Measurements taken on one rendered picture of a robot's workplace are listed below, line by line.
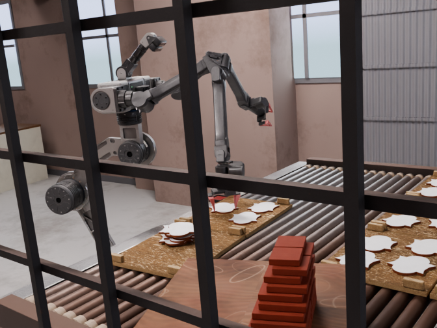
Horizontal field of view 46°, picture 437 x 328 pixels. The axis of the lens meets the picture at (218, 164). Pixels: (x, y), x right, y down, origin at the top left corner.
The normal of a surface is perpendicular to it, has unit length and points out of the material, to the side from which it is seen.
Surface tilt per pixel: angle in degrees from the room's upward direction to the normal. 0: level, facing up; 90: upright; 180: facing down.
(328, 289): 0
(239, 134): 90
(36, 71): 90
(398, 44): 90
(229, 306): 0
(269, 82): 90
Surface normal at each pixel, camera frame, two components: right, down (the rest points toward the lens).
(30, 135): 0.82, 0.07
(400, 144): -0.57, 0.23
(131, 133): -0.25, 0.24
